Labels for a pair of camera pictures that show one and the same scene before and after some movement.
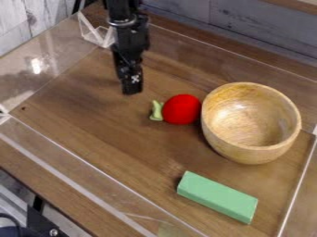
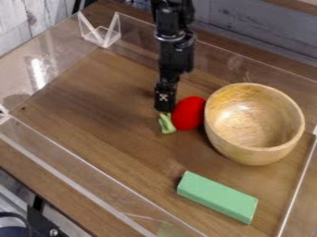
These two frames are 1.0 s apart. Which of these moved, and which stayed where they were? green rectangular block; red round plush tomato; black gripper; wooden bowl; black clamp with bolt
Moved: black gripper; red round plush tomato
Stayed: green rectangular block; wooden bowl; black clamp with bolt
